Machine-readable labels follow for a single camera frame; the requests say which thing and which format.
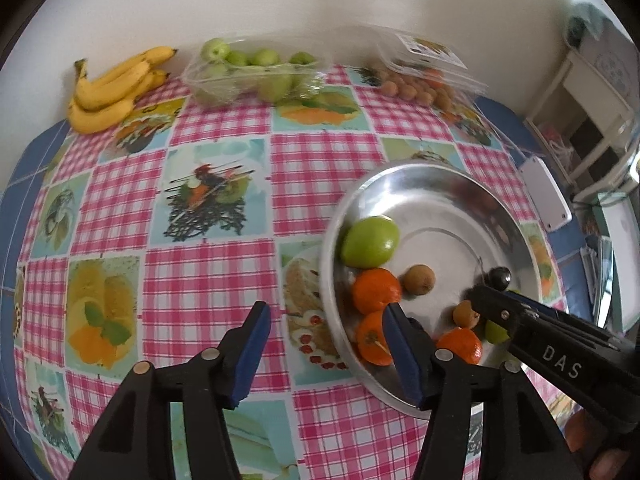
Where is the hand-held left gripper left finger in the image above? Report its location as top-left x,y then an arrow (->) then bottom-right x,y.
67,301 -> 272,480

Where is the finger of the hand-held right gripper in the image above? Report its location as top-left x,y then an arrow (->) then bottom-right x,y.
510,296 -> 623,350
469,285 -> 538,342

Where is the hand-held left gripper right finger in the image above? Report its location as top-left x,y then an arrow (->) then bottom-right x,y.
383,302 -> 583,480

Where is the dark cherry with stem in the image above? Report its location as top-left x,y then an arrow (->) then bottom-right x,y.
487,266 -> 512,291

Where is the orange mandarin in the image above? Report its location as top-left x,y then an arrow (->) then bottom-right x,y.
436,327 -> 484,366
352,268 -> 403,315
356,311 -> 396,366

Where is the brown longan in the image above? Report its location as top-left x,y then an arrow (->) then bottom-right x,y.
453,300 -> 482,328
403,264 -> 436,295

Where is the silver metal plate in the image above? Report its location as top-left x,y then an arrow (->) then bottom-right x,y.
320,162 -> 543,421

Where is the person's right hand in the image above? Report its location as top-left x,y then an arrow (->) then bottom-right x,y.
566,410 -> 633,480

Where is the stack of pale flat items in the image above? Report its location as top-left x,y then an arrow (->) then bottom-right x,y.
580,192 -> 640,333

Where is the white flat device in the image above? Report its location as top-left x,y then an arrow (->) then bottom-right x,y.
519,156 -> 572,232

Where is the pile of packed brown longans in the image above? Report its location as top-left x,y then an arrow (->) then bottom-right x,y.
377,67 -> 456,108

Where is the white shelf unit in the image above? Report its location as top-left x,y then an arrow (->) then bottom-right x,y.
525,45 -> 640,201

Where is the clear plastic fruit tray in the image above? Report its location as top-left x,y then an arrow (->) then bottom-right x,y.
181,36 -> 326,107

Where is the clear plastic clamshell box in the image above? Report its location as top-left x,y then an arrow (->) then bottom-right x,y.
360,25 -> 488,111

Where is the pile of packed green jujubes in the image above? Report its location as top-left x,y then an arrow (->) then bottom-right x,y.
200,37 -> 316,103

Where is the yellow banana bunch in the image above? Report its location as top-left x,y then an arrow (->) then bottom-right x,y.
67,46 -> 179,135

